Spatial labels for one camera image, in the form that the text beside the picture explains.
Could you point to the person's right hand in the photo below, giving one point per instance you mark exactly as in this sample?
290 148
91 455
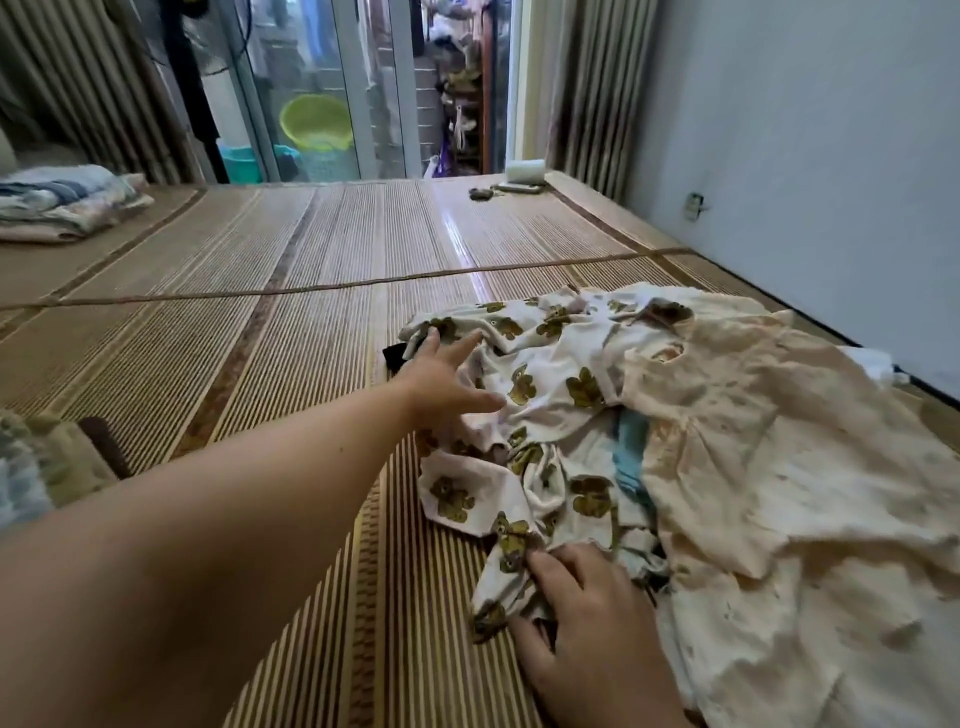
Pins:
600 645

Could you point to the person's left hand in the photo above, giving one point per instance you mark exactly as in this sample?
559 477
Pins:
435 387

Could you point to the black red garment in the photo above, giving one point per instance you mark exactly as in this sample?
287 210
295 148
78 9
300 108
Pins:
393 359

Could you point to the bamboo bed mat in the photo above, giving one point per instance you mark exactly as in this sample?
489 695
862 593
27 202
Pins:
300 270

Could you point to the light blue garment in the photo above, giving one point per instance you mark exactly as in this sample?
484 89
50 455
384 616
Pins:
630 450

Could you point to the pile of clothes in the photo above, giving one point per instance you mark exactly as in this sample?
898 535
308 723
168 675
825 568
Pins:
810 510

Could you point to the dark brown shorts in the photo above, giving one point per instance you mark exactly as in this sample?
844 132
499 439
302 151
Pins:
105 446

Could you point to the olive tan shorts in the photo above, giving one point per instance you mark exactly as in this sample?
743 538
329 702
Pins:
68 450

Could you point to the plain white garment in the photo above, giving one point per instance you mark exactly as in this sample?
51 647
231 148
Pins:
870 362

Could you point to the person's left forearm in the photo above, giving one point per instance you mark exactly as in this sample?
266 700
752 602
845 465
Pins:
195 585

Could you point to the small dark object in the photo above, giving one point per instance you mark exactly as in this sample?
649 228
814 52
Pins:
480 192

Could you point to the white paper roll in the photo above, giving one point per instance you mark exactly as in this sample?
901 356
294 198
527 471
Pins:
525 171

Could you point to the yellow green basin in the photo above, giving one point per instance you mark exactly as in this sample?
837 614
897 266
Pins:
315 120

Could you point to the small teal bucket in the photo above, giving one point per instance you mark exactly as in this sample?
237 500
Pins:
240 162

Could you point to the cluttered balcony shelf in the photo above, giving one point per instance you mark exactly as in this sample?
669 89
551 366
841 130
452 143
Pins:
458 90

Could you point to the sliding glass balcony door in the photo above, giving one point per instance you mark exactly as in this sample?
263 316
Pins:
360 75

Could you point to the beige patterned curtain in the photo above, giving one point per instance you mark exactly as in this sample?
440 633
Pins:
600 90
75 90

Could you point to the black standing fan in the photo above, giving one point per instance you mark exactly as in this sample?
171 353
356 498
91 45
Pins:
195 90

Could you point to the folded striped blanket stack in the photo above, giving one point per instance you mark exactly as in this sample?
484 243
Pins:
60 203

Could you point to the white wall socket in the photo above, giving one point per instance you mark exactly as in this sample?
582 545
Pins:
695 206

